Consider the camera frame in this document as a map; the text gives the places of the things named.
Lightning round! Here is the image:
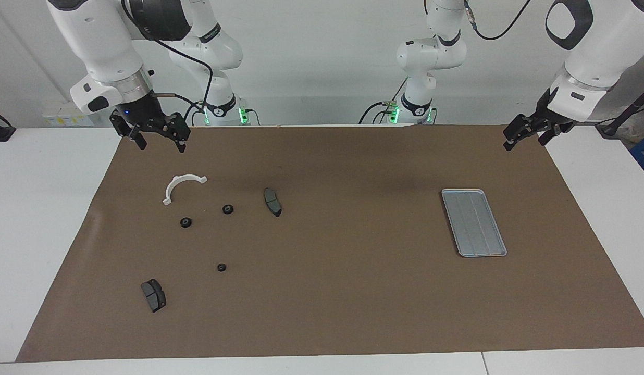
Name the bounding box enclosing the dark grey brake pad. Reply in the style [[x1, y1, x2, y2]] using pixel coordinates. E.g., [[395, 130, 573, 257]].
[[141, 279, 167, 313], [264, 188, 283, 218]]

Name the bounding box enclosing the silver metal tray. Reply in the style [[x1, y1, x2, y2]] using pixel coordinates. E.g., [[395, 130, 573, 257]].
[[441, 189, 508, 258]]

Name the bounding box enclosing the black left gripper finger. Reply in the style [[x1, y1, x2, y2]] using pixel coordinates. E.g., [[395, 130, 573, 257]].
[[538, 124, 563, 147], [503, 115, 536, 152]]

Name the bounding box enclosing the white curved plastic bracket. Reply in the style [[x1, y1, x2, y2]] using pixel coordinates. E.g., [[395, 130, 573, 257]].
[[162, 174, 208, 206]]

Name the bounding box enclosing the white power strip box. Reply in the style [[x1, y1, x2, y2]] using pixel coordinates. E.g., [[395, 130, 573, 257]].
[[42, 102, 101, 127]]

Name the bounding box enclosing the black clamp mount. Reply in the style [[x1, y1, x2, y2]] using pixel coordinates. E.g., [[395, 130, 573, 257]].
[[0, 109, 16, 142]]

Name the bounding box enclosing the black stand leg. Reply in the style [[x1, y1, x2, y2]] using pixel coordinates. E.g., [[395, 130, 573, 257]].
[[596, 83, 644, 139]]

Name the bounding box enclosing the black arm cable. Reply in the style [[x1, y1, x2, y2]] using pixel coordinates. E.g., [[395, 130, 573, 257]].
[[121, 0, 214, 126], [464, 0, 532, 41]]

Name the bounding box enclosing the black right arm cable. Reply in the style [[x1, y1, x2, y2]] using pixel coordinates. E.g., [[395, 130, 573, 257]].
[[121, 0, 214, 126]]

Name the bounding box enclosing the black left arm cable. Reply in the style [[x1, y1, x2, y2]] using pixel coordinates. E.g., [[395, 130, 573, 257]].
[[464, 0, 532, 41]]

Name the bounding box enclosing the black base cable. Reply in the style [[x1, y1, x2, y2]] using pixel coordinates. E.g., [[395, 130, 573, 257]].
[[182, 101, 206, 127], [360, 78, 409, 124]]

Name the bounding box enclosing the brown table mat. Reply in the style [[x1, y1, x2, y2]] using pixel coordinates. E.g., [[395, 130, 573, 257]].
[[16, 125, 644, 363]]

